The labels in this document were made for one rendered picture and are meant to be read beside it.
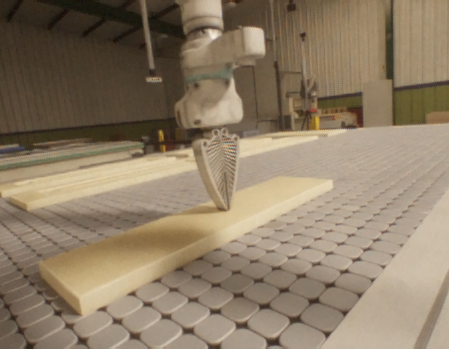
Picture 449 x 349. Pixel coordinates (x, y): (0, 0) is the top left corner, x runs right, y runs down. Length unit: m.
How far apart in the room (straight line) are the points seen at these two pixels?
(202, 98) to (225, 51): 0.07
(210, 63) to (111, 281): 0.28
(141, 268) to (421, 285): 0.26
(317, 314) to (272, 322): 0.04
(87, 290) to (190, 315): 0.10
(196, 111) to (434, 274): 0.32
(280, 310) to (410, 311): 0.10
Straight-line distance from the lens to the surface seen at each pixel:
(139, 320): 0.29
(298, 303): 0.29
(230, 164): 0.47
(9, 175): 4.02
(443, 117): 9.71
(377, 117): 9.57
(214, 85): 0.43
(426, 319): 0.28
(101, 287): 0.32
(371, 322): 0.27
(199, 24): 0.46
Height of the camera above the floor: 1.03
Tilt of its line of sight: 10 degrees down
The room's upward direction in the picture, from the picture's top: 6 degrees counter-clockwise
